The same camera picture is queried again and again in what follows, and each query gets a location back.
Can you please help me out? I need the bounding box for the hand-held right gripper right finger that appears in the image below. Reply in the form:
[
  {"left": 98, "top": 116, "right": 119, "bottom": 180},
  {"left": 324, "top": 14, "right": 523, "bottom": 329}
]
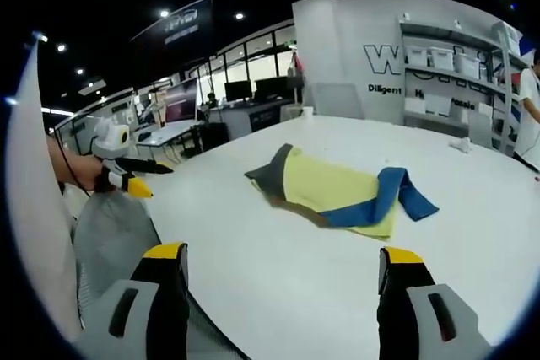
[{"left": 376, "top": 245, "right": 495, "bottom": 360}]

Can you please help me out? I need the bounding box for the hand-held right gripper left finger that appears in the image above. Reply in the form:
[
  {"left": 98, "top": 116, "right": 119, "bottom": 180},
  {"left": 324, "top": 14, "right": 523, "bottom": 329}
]
[{"left": 78, "top": 241, "right": 191, "bottom": 360}]

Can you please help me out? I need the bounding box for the yellow grey blue garment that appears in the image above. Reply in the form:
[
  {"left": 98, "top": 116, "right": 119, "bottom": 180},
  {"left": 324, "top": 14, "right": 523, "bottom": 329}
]
[{"left": 243, "top": 142, "right": 441, "bottom": 243}]

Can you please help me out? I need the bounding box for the white office desk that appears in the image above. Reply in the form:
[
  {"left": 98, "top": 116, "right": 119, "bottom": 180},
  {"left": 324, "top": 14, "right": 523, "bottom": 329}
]
[{"left": 135, "top": 118, "right": 204, "bottom": 163}]

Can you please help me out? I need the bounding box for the grey mesh chair back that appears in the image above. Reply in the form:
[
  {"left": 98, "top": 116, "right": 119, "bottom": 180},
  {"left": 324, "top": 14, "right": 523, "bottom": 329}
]
[{"left": 72, "top": 189, "right": 250, "bottom": 360}]

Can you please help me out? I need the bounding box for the large display screen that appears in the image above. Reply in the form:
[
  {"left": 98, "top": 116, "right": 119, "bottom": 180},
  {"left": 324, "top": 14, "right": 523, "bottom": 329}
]
[{"left": 161, "top": 78, "right": 200, "bottom": 124}]

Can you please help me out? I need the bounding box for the black office chair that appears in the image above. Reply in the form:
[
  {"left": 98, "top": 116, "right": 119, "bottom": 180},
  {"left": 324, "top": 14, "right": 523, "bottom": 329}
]
[{"left": 197, "top": 121, "right": 231, "bottom": 153}]

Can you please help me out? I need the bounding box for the person's white shirt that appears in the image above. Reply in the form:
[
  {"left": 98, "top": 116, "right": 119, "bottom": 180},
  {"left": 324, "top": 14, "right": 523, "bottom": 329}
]
[{"left": 5, "top": 39, "right": 84, "bottom": 342}]

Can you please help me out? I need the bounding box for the black computer monitor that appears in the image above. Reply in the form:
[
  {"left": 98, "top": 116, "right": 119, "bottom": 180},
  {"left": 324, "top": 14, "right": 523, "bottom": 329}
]
[
  {"left": 224, "top": 80, "right": 254, "bottom": 103},
  {"left": 254, "top": 76, "right": 293, "bottom": 100}
]

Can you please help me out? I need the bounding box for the grey counter cabinet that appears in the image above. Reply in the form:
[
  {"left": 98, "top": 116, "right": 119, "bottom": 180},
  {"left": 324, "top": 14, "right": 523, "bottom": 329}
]
[{"left": 208, "top": 99, "right": 299, "bottom": 136}]

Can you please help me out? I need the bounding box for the dark hanging banner sign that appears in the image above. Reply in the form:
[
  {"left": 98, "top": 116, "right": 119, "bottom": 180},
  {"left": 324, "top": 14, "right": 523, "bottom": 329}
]
[{"left": 129, "top": 0, "right": 214, "bottom": 47}]

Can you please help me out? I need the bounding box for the crumpled white cloth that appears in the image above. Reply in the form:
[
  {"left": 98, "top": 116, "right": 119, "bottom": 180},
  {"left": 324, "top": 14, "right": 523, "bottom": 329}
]
[{"left": 448, "top": 136, "right": 473, "bottom": 154}]

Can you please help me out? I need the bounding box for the grey leaning panel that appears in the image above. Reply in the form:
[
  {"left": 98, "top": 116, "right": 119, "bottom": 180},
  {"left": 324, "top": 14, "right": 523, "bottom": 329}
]
[{"left": 310, "top": 83, "right": 365, "bottom": 120}]

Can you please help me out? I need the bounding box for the grey metal shelf rack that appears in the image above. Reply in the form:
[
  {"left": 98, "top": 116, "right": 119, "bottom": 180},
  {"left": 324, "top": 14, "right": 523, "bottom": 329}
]
[{"left": 397, "top": 13, "right": 531, "bottom": 157}]

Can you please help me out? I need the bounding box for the white storage bin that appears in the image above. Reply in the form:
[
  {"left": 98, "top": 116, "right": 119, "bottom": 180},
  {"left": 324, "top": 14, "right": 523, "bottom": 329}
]
[
  {"left": 407, "top": 46, "right": 431, "bottom": 68},
  {"left": 454, "top": 52, "right": 481, "bottom": 79},
  {"left": 430, "top": 47, "right": 455, "bottom": 70}
]

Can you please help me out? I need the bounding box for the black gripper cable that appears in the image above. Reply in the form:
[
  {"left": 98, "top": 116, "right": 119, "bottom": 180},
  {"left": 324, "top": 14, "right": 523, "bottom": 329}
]
[{"left": 53, "top": 130, "right": 92, "bottom": 199}]

